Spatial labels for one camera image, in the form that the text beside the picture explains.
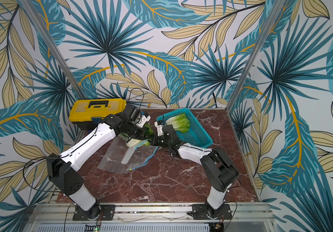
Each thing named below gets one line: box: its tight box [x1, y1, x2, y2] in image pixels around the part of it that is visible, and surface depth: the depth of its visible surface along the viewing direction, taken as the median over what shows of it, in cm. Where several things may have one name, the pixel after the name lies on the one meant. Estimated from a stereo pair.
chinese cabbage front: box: [125, 138, 151, 148], surface depth 85 cm
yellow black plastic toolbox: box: [68, 98, 127, 131], surface depth 98 cm
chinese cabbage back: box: [165, 112, 191, 133], surface depth 103 cm
